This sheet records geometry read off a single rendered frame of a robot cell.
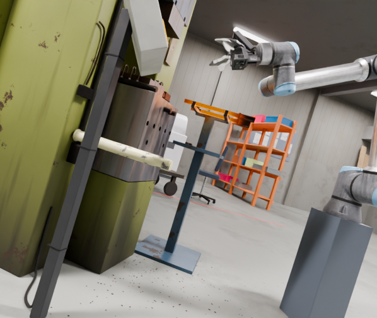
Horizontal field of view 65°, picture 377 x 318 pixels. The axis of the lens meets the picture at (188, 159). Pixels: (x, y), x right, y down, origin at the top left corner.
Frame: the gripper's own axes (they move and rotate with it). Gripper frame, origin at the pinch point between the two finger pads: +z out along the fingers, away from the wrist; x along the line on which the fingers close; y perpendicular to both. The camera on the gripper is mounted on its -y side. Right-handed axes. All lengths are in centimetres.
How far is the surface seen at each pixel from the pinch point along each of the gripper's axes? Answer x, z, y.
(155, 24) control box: -34.1, 24.0, 19.3
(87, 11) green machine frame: -7, 49, -16
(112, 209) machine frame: 46, 49, 52
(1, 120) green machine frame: 20, 91, 15
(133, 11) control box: -35.8, 29.7, 16.3
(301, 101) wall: 648, -434, -361
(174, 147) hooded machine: 491, -20, -170
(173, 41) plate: 48, 9, -50
